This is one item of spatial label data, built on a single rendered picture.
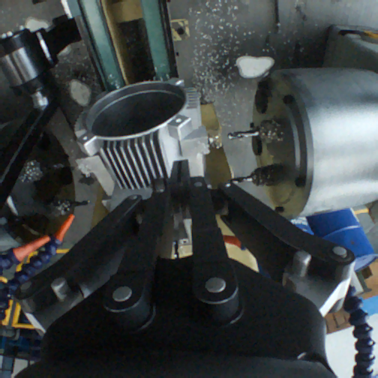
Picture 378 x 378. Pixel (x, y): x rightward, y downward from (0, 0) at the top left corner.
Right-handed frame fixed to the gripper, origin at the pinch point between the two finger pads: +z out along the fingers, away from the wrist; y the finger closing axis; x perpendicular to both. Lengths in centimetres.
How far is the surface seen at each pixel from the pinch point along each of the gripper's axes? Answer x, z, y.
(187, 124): 4.3, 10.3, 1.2
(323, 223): -103, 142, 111
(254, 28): 22.1, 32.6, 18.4
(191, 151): 0.3, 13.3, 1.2
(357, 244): -112, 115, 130
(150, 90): 10.3, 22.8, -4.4
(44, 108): 10.0, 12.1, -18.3
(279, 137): 0.9, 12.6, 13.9
